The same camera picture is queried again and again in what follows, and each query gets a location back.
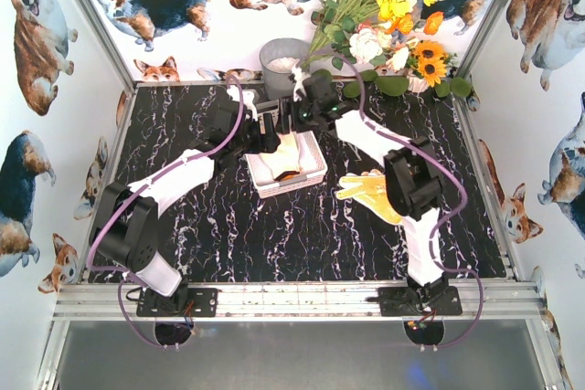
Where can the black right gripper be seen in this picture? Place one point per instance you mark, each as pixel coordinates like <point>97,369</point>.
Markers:
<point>292,117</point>

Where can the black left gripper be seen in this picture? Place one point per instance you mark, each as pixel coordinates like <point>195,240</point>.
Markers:
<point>263,139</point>

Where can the beige knit glove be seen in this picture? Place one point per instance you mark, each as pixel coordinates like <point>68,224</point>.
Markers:
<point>285,161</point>

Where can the white perforated storage basket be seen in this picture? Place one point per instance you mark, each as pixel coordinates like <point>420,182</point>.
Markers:
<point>312,162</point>

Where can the orange dotted glove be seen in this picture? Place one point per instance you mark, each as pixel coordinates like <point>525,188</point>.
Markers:
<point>369,190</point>

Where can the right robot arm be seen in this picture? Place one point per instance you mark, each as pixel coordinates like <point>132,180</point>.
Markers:
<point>404,190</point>

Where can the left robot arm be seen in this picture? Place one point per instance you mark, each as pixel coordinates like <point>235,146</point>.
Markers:
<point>125,234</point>

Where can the grey metal bucket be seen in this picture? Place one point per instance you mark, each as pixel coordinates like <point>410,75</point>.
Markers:
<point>278,57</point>

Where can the artificial flower bouquet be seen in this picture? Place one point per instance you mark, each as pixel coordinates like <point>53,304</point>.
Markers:
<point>396,38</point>

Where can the aluminium front rail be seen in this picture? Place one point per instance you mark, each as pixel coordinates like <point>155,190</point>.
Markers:
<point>497,299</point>

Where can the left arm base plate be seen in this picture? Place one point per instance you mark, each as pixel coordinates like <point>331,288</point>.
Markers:
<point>194,302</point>

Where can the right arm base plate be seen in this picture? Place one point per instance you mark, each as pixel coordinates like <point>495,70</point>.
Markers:
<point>403,301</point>

